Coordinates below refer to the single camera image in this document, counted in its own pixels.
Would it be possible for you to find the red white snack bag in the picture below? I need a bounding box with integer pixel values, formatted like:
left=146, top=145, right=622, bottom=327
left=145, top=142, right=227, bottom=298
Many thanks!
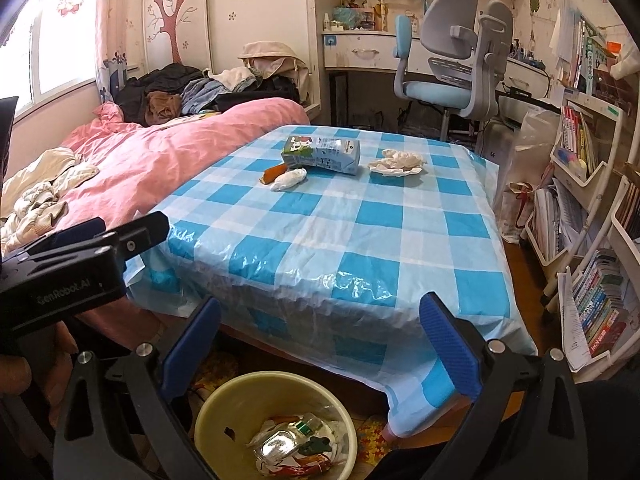
left=246, top=413, right=348, bottom=479

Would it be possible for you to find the white tissue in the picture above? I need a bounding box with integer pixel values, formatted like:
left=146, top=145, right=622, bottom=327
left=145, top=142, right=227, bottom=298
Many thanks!
left=271, top=168, right=307, bottom=192

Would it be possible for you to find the blue milk carton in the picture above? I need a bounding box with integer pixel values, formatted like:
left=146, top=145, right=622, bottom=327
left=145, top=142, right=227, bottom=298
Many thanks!
left=281, top=134, right=360, bottom=176

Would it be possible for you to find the beige wrapper paper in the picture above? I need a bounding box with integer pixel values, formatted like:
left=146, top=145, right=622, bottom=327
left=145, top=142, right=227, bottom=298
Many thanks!
left=368, top=148, right=424, bottom=178

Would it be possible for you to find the green plush toy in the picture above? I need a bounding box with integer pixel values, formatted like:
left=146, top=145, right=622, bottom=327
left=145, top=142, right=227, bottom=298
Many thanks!
left=297, top=437, right=332, bottom=456

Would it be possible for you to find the yellow trash bin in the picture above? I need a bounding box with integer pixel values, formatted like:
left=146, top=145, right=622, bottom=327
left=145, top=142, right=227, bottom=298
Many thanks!
left=194, top=372, right=358, bottom=480

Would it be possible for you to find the person's left hand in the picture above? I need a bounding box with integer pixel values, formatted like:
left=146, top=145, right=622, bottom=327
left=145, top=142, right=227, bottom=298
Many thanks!
left=1, top=322, right=78, bottom=408

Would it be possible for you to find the beige garment on bed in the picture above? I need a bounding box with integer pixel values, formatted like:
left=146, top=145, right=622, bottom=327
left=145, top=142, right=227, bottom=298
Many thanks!
left=1, top=148, right=100, bottom=255

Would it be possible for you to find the pink duvet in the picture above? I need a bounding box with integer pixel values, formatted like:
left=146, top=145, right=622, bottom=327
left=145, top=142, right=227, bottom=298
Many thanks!
left=58, top=98, right=310, bottom=230

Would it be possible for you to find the blue checkered tablecloth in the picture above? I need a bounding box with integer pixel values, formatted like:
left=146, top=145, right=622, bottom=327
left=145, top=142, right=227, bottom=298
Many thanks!
left=128, top=126, right=537, bottom=438

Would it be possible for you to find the white bookshelf cart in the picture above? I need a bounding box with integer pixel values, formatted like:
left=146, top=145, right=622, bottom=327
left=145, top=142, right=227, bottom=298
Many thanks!
left=523, top=9, right=639, bottom=380

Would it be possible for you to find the pile of clothes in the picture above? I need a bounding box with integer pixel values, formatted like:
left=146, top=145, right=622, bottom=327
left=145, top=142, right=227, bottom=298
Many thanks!
left=114, top=41, right=311, bottom=127

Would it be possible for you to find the clear plastic bag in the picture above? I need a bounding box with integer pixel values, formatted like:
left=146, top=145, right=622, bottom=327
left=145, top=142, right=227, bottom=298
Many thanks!
left=494, top=107, right=560, bottom=244

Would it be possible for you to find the white desk with drawers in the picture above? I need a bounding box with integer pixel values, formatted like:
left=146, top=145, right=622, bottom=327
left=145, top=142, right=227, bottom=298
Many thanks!
left=322, top=0, right=550, bottom=100

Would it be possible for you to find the grey blue office chair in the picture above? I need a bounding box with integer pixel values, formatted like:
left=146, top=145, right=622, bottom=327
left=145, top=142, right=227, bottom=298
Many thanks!
left=394, top=0, right=513, bottom=141

